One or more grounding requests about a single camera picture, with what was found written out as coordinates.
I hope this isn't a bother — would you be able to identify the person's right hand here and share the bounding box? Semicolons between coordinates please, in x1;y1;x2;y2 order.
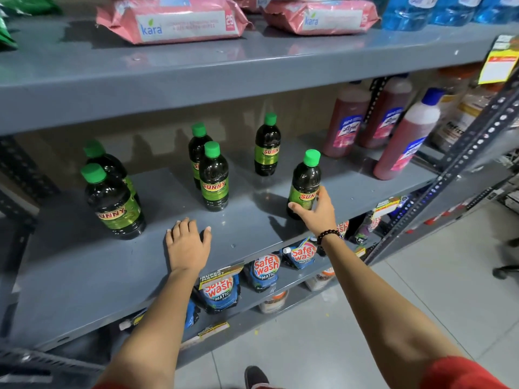
287;185;338;238

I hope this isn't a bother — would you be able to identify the person's left forearm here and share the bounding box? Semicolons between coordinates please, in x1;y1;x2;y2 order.
94;266;205;389

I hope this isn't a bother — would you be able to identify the person's red sleeve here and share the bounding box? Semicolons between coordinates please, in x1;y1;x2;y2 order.
419;356;510;389

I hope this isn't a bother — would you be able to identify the person's black shoe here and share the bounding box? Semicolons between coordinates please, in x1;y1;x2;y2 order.
244;365;271;389

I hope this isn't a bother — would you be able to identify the grey metal shelf rack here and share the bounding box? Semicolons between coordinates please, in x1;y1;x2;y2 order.
0;12;519;389

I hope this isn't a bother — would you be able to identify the black bead bracelet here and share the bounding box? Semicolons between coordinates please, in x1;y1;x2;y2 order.
316;229;344;246

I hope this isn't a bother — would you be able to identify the person's right forearm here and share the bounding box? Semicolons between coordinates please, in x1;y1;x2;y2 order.
322;235;467;389

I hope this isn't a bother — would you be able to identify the yellow price tag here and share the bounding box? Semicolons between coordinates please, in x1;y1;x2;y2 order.
478;35;519;85

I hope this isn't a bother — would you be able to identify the pink wipes packet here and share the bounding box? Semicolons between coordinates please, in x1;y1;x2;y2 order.
261;0;380;36
233;0;265;13
96;0;252;45

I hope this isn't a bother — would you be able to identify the red liquid bottle blue cap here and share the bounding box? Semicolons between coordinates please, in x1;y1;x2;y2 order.
373;88;445;181

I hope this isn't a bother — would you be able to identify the clear jar orange lid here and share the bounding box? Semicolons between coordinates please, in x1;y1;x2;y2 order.
438;66;483;118

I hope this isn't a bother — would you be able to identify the person's left hand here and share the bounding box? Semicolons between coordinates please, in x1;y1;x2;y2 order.
165;217;212;274

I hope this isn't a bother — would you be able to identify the clear jar white label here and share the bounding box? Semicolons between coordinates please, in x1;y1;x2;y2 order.
430;88;494;153

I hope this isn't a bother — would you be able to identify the white jar orange label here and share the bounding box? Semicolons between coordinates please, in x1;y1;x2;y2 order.
304;267;337;292
258;290;290;315

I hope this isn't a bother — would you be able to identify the yellow black shelf tag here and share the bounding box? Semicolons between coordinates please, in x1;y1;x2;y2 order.
197;321;231;341
372;197;402;219
197;262;245;290

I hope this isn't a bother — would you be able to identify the large dark bottle green cap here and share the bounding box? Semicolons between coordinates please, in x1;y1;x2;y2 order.
80;163;147;240
83;140;141;207

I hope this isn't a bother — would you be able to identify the green packet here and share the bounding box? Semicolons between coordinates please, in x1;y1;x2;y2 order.
0;16;19;51
0;0;62;17

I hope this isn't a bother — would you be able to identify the purple pouch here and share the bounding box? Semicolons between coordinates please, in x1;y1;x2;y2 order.
350;214;380;246

